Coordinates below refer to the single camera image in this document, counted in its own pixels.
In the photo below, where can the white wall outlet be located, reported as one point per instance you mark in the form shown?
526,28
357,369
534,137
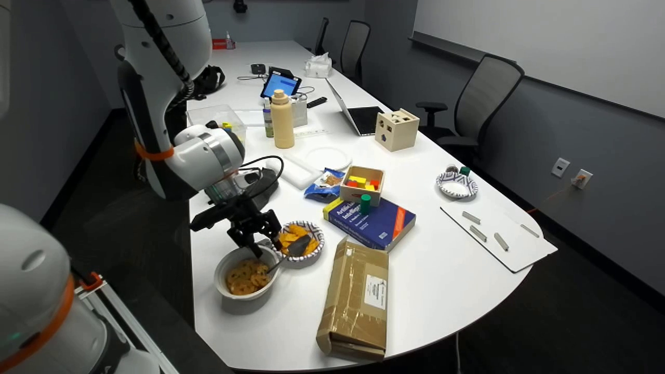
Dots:
583,177
560,167

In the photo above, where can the small orange food bowl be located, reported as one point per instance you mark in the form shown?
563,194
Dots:
311,254

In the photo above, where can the tablet with blue screen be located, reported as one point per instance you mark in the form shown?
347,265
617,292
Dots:
280,84

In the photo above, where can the small black device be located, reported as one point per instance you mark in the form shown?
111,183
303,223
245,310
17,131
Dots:
258,69

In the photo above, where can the clear plastic toy bin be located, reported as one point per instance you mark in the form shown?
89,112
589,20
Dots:
220,115

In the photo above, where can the white round plate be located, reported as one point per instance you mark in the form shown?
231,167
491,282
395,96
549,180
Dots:
327,159

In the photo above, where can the green cylinder block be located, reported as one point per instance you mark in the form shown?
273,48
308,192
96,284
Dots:
364,204

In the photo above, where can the grey mesh office chair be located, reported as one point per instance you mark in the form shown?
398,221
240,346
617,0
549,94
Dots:
353,44
484,96

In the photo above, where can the blue snack packet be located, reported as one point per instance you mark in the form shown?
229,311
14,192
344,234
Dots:
322,188

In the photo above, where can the wall whiteboard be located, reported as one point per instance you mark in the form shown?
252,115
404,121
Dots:
553,41

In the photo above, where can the red and white box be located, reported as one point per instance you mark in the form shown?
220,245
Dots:
220,41

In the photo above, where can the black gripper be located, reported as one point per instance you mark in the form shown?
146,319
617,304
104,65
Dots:
252,214

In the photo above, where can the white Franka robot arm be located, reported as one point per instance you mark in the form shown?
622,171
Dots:
172,33

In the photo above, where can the black office chair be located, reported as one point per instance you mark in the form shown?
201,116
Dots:
322,33

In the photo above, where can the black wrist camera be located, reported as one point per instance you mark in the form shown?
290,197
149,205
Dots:
208,219

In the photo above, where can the white clipboard with tools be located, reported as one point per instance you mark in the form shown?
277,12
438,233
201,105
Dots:
511,252

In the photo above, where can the white bowl with crackers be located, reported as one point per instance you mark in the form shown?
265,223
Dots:
245,277

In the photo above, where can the white plastic bag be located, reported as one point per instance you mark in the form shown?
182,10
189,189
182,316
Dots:
318,65

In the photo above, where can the small green block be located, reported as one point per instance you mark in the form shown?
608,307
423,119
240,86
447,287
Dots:
463,169

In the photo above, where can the black headphones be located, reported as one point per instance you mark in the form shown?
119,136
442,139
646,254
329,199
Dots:
209,80

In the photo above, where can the white carton box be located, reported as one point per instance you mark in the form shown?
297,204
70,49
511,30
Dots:
299,111

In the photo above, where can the black marker pen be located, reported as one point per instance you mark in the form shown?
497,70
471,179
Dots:
317,102

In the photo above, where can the blue book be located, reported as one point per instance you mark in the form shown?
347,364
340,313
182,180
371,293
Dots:
371,223

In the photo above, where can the grey laptop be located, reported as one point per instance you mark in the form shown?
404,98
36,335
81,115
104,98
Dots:
364,119

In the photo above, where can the yellow block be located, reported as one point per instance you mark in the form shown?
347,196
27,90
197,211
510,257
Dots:
332,205

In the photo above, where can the tripod with orange clamp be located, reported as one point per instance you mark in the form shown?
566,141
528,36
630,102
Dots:
111,311

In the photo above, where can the cream plastic bottle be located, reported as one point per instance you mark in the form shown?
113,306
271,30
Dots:
280,125

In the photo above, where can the wooden shape sorter cube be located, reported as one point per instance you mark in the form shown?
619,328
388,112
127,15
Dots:
395,128

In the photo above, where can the white rolled towel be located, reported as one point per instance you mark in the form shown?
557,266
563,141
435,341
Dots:
293,173

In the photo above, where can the small spray bottle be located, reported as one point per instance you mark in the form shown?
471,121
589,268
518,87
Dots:
266,121

